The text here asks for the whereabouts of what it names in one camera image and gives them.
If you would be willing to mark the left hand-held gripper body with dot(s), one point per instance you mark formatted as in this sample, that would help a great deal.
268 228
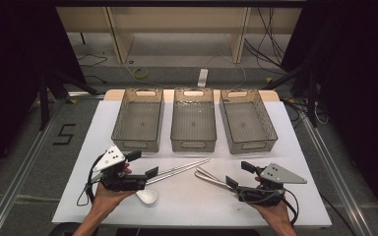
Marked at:
110 159

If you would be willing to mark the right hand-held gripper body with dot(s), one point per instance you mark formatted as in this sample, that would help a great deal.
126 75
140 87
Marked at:
282 174

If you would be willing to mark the white plastic spoon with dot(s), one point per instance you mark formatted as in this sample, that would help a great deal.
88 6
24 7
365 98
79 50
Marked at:
147 196

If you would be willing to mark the metal tongs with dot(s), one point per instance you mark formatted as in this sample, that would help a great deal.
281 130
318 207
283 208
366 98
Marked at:
206 177

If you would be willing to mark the metal chopstick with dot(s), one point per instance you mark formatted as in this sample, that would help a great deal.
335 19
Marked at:
180 172
183 165

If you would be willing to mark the grey transparent plastic bin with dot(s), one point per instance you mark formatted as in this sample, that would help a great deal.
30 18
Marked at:
139 123
193 123
247 124

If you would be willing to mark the person's left hand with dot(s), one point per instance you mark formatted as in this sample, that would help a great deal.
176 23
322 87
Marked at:
110 198

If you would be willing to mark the person's right hand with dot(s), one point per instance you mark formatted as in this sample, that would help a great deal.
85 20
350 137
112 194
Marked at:
275 213

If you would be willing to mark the white table sheet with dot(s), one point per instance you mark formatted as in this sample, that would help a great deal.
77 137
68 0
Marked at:
183 206

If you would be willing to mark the black metal stand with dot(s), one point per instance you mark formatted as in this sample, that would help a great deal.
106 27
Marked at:
311 95

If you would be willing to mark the black tripod stand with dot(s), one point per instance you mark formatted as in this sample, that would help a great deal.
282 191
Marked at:
44 98

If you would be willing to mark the white power strip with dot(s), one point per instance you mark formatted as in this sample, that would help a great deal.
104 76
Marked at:
202 77

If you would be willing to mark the beige wooden shelf unit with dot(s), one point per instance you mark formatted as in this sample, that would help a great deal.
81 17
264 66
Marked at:
177 23

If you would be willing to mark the aluminium floor rail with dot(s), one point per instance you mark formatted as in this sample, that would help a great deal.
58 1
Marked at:
23 170
334 173

